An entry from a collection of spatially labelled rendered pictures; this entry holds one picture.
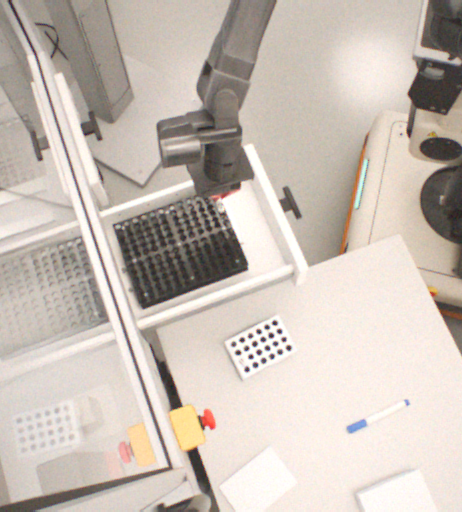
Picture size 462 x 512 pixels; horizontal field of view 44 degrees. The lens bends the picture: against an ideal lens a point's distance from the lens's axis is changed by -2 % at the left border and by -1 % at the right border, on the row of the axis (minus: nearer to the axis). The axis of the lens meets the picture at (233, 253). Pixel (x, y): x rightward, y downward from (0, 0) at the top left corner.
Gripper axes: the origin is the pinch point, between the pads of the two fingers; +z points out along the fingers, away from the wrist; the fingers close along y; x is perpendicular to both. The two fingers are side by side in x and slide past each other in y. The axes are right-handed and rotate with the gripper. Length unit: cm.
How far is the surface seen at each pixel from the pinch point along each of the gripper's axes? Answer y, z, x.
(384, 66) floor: -106, 87, -83
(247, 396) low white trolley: 3.3, 27.4, 31.7
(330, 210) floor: -60, 94, -31
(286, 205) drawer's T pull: -14.3, 8.8, 1.6
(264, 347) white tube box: -2.9, 23.7, 24.0
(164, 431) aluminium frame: 21.2, 6.1, 35.4
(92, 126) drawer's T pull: 17.4, 10.1, -29.1
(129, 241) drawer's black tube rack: 17.0, 12.7, -2.1
